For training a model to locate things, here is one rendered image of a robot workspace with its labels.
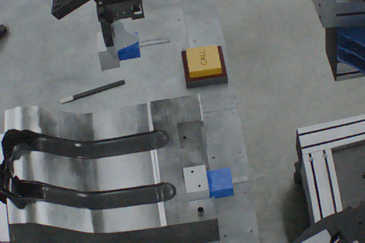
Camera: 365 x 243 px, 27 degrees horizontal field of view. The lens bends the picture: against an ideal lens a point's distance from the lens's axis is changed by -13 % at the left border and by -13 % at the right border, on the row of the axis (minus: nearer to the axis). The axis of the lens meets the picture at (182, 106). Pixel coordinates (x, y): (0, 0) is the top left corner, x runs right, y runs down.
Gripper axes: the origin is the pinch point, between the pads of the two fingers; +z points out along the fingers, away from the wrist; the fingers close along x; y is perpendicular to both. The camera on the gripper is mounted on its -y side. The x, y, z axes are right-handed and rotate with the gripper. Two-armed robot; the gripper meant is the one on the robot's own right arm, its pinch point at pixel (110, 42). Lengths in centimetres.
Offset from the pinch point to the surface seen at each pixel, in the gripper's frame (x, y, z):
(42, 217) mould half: -34.7, -15.7, 2.1
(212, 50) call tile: 4.0, 18.1, 11.3
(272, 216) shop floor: 11, 31, 95
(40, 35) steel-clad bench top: 20.6, -18.5, 14.8
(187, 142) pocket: -17.9, 11.0, 8.6
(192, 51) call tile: 4.3, 14.5, 11.3
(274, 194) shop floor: 18, 33, 95
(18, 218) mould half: -35.1, -20.6, 1.4
